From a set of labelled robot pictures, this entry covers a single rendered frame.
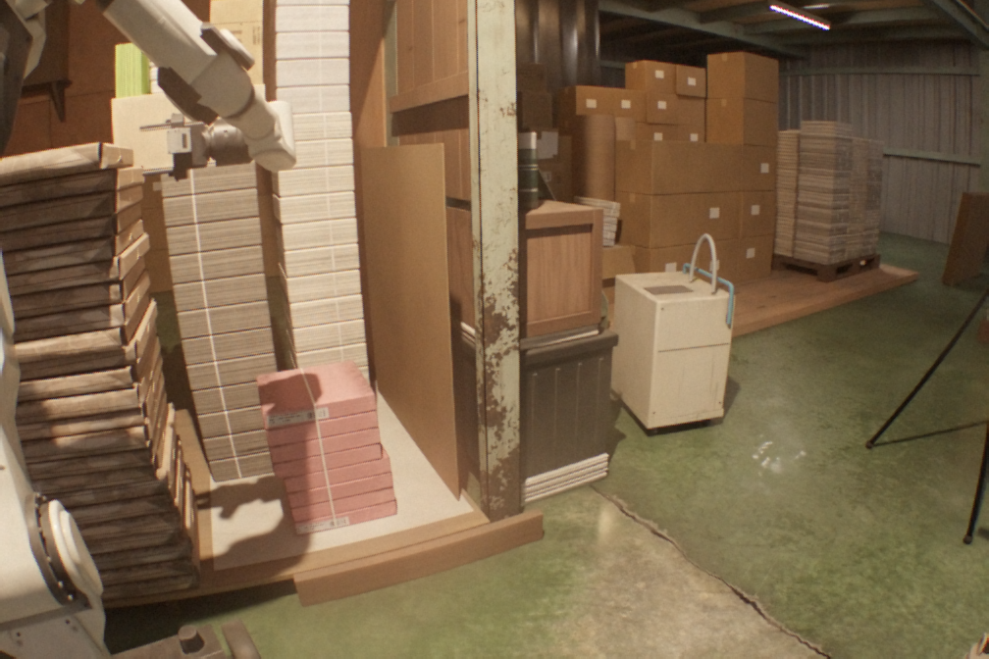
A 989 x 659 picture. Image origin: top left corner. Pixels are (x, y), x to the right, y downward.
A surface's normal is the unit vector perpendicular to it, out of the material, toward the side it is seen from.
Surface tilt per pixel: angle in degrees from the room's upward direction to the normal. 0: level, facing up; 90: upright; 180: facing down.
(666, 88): 91
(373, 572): 90
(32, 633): 74
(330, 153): 90
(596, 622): 0
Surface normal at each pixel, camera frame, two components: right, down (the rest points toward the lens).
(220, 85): 0.52, 0.46
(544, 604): -0.02, -0.97
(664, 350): 0.16, 0.25
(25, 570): 0.61, -0.12
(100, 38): 0.44, 0.22
